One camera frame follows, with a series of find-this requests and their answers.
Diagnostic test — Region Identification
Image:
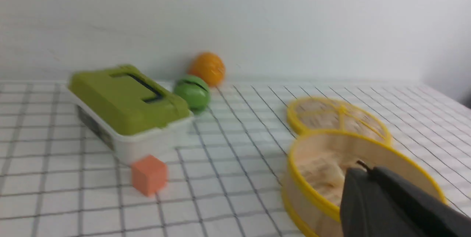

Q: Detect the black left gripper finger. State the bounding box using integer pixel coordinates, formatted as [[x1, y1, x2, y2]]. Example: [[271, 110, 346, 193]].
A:
[[340, 160, 471, 237]]

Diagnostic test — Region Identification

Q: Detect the yellow-rimmed bamboo steamer tray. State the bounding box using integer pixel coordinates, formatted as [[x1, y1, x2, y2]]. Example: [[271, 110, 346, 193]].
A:
[[281, 130, 446, 237]]

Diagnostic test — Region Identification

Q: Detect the yellow-rimmed bamboo steamer lid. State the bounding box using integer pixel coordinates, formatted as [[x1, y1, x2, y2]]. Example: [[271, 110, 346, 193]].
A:
[[286, 97, 393, 145]]

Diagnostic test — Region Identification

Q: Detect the white grid-pattern tablecloth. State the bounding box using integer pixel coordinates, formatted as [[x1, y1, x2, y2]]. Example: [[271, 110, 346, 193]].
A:
[[0, 81, 470, 237]]

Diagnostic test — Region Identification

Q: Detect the green striped ball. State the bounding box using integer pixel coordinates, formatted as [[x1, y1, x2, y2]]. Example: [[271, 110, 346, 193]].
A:
[[173, 75, 211, 115]]

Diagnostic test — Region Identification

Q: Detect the orange fruit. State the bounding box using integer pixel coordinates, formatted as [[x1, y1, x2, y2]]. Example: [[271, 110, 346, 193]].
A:
[[188, 52, 226, 88]]

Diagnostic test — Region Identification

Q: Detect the orange foam cube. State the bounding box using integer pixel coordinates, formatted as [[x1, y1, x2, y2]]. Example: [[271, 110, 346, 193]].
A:
[[131, 155, 168, 197]]

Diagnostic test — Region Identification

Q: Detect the green-lidded white plastic box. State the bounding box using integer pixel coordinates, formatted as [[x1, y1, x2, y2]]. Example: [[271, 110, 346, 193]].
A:
[[67, 65, 195, 165]]

